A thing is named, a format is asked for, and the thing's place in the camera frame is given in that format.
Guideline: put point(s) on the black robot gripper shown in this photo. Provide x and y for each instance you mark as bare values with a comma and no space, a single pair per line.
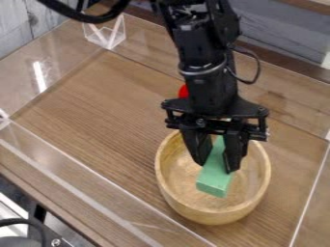
214,110

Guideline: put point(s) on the green rectangular block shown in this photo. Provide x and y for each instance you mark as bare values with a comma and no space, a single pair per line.
214,180

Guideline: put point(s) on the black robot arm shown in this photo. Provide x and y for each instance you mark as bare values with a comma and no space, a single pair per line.
203,28

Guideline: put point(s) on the light wooden bowl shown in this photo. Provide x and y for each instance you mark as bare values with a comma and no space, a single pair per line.
176,175

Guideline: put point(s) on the red plush tomato toy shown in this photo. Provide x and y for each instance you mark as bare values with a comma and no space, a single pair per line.
183,92

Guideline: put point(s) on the black metal table bracket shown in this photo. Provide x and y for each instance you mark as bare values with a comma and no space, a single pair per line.
40,232

